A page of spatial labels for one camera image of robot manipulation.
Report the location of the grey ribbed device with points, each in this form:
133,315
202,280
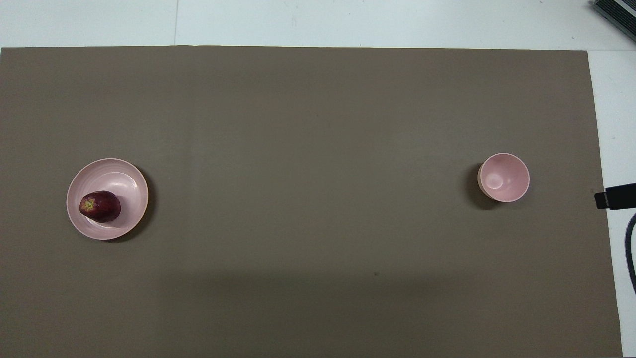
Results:
618,12

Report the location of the pink bowl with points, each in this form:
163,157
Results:
504,177

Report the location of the red apple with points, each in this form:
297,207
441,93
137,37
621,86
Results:
102,206

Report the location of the brown table mat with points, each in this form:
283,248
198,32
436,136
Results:
318,149

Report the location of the pink plate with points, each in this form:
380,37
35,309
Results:
112,174

